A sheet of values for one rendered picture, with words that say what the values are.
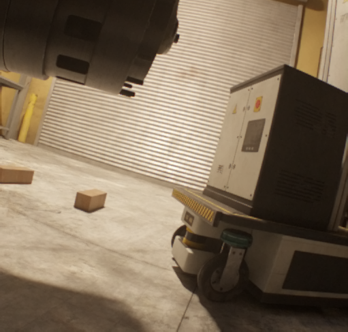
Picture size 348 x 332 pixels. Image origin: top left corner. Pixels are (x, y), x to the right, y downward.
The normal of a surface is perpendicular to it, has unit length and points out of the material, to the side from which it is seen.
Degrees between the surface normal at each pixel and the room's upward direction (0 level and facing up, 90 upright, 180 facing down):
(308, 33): 90
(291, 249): 90
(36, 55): 148
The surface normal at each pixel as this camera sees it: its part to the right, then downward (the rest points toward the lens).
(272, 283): 0.17, 0.00
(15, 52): -0.10, 0.84
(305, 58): -0.19, -0.09
